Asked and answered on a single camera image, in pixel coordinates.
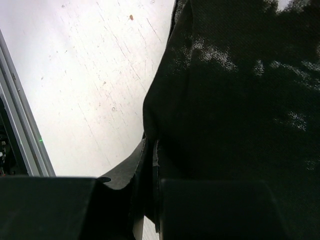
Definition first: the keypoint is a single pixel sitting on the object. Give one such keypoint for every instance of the black white splatter trousers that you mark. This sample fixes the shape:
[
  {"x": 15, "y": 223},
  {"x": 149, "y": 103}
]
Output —
[{"x": 236, "y": 97}]

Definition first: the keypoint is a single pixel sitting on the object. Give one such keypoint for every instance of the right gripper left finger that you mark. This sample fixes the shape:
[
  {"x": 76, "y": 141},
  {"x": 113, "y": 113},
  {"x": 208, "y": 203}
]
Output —
[{"x": 75, "y": 208}]

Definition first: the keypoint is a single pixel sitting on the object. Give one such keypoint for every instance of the aluminium rail frame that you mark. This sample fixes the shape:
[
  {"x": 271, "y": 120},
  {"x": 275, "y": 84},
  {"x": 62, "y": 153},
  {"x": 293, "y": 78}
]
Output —
[{"x": 22, "y": 150}]

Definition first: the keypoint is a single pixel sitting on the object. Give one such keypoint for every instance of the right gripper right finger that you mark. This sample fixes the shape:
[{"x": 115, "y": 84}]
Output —
[{"x": 204, "y": 192}]

